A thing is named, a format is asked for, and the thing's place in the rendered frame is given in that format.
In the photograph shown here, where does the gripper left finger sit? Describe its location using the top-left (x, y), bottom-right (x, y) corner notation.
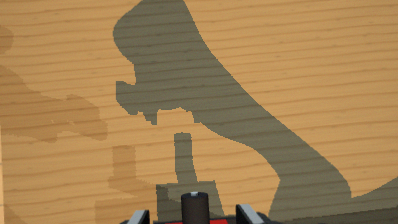
top-left (119, 210), bottom-right (150, 224)

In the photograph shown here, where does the red block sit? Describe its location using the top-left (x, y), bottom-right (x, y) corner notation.
top-left (153, 192), bottom-right (236, 224)

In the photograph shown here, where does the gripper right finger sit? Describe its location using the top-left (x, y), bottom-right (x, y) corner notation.
top-left (236, 204), bottom-right (284, 224)

